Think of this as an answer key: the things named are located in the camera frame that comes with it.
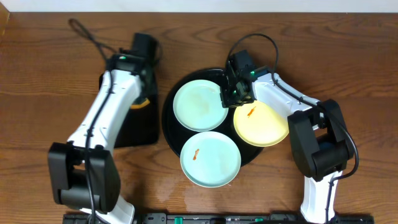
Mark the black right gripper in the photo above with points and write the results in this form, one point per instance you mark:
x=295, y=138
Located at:
x=226, y=101

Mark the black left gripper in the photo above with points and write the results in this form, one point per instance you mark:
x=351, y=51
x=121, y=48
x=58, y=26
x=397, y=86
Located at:
x=149, y=87

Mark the yellow green sponge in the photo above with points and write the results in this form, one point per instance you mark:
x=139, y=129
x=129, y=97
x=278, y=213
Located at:
x=141, y=105

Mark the yellow plastic plate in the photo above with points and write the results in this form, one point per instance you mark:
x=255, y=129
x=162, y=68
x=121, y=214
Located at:
x=259, y=125

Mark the mint green plate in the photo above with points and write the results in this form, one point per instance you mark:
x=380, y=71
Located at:
x=197, y=106
x=210, y=159

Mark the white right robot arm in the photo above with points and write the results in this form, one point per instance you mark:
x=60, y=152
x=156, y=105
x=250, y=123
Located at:
x=320, y=142

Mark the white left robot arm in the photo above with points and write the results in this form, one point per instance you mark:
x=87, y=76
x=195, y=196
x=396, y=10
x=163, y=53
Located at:
x=83, y=174

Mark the rectangular black tray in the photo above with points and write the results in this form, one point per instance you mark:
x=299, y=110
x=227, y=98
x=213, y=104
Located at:
x=143, y=124

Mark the round black tray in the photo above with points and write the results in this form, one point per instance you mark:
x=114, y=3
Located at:
x=177, y=135

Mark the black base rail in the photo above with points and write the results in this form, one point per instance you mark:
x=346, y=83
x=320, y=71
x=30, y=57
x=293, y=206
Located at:
x=162, y=218

